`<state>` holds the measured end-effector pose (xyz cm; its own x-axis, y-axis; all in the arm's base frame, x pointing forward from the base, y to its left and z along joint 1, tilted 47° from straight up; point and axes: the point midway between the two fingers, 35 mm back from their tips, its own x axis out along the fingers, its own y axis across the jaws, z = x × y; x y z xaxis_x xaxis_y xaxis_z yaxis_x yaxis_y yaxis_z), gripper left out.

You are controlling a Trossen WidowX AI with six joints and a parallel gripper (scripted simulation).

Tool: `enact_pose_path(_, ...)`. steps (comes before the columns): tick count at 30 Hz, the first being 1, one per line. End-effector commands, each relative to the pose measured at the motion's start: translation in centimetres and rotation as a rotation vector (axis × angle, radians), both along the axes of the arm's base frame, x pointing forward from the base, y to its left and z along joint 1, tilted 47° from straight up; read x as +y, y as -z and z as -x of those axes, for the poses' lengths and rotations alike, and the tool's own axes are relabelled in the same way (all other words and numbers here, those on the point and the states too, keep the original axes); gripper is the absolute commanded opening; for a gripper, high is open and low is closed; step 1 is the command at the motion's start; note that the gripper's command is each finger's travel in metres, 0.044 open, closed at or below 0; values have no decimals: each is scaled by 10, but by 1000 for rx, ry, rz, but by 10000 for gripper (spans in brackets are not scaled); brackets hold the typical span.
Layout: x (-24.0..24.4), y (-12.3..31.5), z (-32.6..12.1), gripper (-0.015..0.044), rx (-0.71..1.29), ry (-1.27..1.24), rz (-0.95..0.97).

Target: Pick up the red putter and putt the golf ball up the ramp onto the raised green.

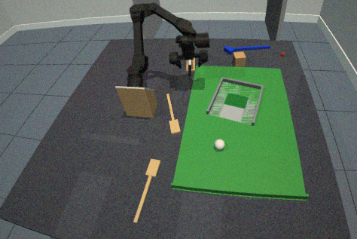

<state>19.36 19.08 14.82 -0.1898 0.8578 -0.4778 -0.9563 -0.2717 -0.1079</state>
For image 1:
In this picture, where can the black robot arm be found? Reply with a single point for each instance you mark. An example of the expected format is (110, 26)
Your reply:
(185, 41)

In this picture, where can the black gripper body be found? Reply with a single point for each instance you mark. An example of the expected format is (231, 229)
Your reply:
(188, 55)

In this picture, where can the white golf ball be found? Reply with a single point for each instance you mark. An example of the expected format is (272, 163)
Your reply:
(219, 144)

